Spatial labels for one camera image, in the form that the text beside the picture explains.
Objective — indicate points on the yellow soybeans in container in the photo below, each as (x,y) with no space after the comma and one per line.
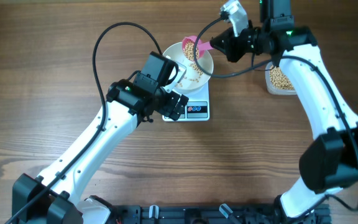
(279,80)

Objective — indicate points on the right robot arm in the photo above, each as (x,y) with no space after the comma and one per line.
(330,164)

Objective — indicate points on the pink plastic scoop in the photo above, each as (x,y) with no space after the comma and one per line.
(202,46)

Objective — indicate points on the white bowl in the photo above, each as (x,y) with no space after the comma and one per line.
(206,63)

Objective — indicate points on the soybeans in bowl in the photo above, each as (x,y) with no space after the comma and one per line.
(192,78)

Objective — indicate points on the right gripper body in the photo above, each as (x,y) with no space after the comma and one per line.
(249,40)

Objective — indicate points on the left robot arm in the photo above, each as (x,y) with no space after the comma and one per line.
(54,196)

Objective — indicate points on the white digital kitchen scale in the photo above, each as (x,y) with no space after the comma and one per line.
(198,106)

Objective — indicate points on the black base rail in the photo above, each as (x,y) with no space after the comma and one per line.
(248,214)

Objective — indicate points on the clear plastic container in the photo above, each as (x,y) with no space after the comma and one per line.
(270,87)

